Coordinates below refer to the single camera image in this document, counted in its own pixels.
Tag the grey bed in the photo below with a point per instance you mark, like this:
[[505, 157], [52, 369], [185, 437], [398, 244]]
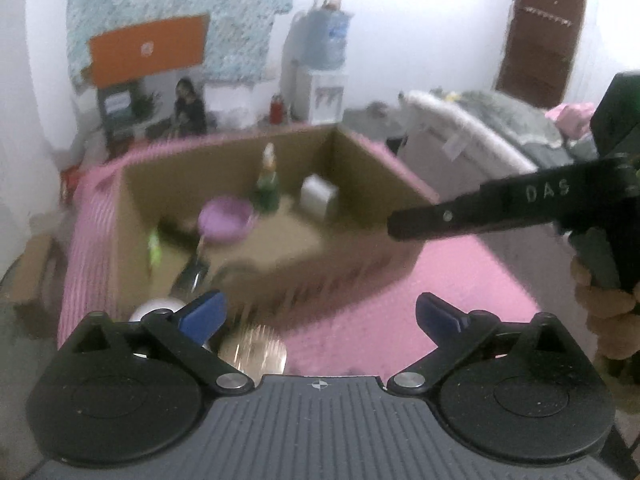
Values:
[[500, 145]]

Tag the small red object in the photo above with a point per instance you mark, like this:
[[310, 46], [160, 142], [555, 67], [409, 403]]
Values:
[[70, 185]]

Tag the pink cloth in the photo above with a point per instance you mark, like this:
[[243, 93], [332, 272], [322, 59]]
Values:
[[570, 117]]

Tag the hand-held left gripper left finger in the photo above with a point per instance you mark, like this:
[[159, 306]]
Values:
[[205, 312]]

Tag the brown wooden door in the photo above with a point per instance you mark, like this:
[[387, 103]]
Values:
[[545, 35]]

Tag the small green object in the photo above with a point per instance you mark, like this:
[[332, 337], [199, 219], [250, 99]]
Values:
[[153, 249]]

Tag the purple plastic bowl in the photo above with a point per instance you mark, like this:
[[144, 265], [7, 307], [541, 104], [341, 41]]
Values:
[[226, 220]]

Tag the gold round lid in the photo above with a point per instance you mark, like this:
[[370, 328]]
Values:
[[255, 352]]

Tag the person's right hand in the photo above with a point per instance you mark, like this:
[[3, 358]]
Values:
[[607, 315]]

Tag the orange wall poster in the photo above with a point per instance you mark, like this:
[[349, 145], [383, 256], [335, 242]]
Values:
[[150, 60]]

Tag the glass dropper bottle white cap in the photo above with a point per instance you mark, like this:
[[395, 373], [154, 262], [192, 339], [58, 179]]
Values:
[[267, 182]]

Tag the red bottle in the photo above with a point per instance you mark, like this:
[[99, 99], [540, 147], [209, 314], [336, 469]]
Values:
[[276, 110]]

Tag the small brown cardboard box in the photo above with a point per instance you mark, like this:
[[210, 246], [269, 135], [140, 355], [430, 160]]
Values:
[[32, 287]]

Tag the grey blanket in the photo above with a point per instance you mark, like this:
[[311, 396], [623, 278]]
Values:
[[510, 112]]

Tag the white round object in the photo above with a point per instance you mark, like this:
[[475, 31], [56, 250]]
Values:
[[152, 305]]

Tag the white water dispenser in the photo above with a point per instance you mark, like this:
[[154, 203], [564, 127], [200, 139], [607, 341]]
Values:
[[322, 92]]

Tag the white fluffy blanket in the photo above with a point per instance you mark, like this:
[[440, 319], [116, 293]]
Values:
[[465, 125]]

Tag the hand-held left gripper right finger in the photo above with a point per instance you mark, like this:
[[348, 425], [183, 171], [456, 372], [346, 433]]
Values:
[[441, 316]]

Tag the large cardboard box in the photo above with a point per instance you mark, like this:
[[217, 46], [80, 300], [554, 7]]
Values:
[[300, 240]]

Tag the blue speckled wall hanging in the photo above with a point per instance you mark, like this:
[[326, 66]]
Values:
[[240, 15]]

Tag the small white box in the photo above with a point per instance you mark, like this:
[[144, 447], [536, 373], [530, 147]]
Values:
[[317, 196]]

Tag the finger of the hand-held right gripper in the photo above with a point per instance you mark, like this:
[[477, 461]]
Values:
[[435, 220]]

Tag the blue water jug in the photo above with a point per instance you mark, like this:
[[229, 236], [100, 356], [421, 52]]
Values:
[[325, 37]]

